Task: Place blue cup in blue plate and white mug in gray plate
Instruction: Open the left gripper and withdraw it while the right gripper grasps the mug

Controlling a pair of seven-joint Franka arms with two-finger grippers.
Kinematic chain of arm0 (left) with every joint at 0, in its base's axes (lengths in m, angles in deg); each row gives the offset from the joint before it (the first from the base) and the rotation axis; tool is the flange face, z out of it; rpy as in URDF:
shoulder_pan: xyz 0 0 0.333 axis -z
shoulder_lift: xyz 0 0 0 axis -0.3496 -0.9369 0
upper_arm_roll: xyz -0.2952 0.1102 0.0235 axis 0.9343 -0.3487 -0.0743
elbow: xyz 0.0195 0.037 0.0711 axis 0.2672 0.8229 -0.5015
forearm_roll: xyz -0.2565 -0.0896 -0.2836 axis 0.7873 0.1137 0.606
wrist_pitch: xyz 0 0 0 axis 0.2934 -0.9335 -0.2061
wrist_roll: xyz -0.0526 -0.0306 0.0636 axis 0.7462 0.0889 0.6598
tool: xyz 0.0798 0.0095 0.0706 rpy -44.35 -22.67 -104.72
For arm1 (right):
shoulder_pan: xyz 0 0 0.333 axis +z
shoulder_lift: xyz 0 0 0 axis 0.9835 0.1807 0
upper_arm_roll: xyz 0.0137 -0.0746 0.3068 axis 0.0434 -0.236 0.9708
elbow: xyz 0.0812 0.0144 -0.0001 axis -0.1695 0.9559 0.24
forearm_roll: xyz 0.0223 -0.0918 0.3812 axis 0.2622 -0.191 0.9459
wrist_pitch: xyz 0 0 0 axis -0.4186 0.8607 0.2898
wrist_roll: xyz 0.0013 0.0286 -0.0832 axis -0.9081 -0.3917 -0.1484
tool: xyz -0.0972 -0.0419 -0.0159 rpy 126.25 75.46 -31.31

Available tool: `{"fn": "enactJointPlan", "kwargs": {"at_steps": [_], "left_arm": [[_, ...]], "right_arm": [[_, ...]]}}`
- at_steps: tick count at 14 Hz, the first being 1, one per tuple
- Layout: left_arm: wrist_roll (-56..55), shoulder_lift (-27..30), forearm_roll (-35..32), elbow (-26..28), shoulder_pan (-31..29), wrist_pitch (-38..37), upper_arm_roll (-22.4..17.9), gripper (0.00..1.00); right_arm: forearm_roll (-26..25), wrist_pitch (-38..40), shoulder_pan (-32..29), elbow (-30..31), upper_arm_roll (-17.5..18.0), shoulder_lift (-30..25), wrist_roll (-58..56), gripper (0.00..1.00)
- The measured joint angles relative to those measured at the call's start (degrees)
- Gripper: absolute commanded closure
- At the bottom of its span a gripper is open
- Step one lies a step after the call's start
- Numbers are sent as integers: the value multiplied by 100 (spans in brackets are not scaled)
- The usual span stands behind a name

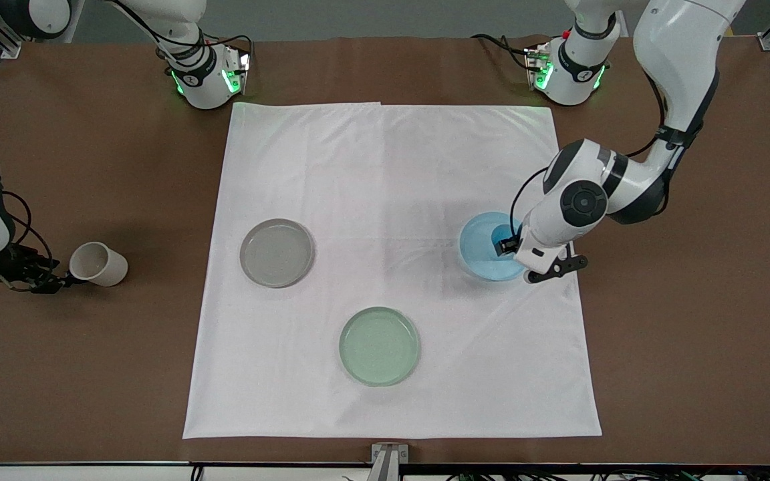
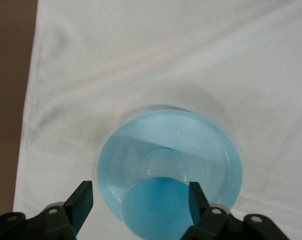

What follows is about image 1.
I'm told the blue cup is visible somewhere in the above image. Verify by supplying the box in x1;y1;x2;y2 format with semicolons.
490;224;525;263

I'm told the white mug with dark handle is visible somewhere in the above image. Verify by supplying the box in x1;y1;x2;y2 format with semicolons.
68;241;129;288

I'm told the blue plate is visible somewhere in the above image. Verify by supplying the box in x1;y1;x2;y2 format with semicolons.
459;211;535;282

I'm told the green plate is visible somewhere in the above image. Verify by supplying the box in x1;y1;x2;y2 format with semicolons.
339;307;421;387

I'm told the gray plate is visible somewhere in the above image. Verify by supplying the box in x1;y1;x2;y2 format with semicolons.
239;218;315;289

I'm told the white square tablecloth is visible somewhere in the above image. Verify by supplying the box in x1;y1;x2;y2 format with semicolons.
182;102;603;440

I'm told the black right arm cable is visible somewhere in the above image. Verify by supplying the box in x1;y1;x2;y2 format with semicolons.
0;190;55;269

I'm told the black left base cable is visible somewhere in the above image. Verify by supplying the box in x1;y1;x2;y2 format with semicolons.
471;33;534;70

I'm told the black base cable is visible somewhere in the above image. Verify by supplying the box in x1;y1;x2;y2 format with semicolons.
471;33;534;70
203;29;256;75

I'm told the black right base cable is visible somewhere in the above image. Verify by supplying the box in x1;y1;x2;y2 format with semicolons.
203;29;256;75

